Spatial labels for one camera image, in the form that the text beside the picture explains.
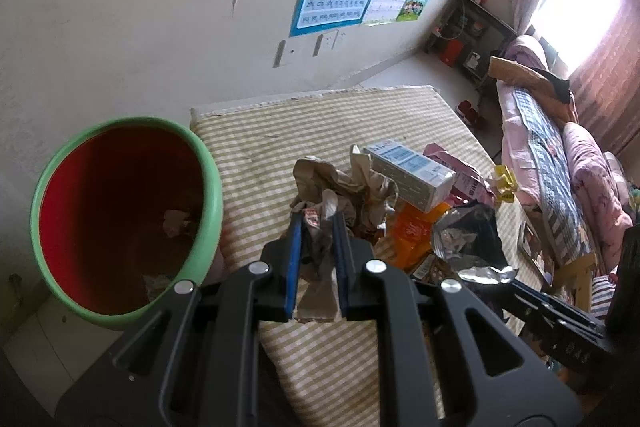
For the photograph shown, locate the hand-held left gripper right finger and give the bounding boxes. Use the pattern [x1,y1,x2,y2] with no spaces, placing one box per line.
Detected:
[327,211,583,425]

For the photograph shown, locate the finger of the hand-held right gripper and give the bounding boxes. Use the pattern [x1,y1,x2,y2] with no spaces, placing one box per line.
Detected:
[492,281,603,338]

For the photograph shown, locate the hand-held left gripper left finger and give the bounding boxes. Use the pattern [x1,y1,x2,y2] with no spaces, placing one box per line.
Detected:
[57,213,306,425]

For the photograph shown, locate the orange yellow snack packet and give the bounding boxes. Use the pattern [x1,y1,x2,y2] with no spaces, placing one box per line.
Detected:
[387,202,453,283]

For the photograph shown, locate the brown paper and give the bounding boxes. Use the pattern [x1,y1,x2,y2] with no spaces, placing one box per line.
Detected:
[292,146,401,323]

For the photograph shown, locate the white blue carton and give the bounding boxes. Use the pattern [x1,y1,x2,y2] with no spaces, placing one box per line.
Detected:
[362,139,457,214]

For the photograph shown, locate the green trash bin red inside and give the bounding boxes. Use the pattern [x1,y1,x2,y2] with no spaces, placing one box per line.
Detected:
[30,117,224,332]

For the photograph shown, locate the silver black foil bag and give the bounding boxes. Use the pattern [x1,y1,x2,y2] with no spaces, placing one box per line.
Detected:
[431,202,518,288]

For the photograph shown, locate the crumpled paper scrap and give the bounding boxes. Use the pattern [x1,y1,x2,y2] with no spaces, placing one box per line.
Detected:
[162,209,193,238]
[142,274,176,303]

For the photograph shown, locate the pink floral quilt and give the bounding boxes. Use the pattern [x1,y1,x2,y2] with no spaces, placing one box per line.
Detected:
[495,34,636,268]

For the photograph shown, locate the beige checked tablecloth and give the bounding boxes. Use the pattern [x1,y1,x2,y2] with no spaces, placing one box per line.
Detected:
[190,86,556,427]

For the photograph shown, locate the small yellow wrapper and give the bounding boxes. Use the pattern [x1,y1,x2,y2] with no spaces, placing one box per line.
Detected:
[492,164,518,202]

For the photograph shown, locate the pink foil wrapper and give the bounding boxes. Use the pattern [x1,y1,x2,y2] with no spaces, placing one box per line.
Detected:
[424,143,493,208]

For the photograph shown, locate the blue plaid blanket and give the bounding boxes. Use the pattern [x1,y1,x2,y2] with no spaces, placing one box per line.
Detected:
[515,89,588,258]

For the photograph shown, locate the black cloth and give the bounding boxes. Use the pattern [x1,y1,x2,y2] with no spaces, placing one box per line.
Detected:
[545,72,573,104]

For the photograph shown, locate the pink curtain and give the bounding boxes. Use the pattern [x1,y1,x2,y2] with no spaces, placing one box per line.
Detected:
[510,0,640,152]

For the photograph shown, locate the red box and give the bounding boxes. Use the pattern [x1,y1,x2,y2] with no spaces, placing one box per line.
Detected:
[442,39,466,66]

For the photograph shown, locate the brown pillow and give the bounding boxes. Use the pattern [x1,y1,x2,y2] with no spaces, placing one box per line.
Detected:
[489,56,576,122]

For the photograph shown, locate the dark storage shelf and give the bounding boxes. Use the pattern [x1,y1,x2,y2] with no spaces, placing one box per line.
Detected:
[425,0,518,90]

